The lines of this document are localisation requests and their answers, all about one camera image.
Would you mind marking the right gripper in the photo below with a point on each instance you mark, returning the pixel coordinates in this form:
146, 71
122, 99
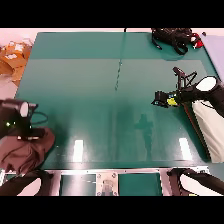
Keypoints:
162, 98

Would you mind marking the brown garment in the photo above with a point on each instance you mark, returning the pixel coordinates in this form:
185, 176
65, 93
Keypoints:
23, 154

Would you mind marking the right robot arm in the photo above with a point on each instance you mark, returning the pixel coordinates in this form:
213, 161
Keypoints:
213, 100

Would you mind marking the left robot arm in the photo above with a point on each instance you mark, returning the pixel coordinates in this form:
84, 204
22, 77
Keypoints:
12, 117

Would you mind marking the brown cardboard box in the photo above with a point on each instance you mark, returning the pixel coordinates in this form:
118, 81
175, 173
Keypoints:
14, 59

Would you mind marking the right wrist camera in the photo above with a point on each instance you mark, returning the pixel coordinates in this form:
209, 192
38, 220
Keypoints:
182, 77

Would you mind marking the silver frame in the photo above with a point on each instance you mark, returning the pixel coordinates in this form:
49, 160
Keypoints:
106, 177

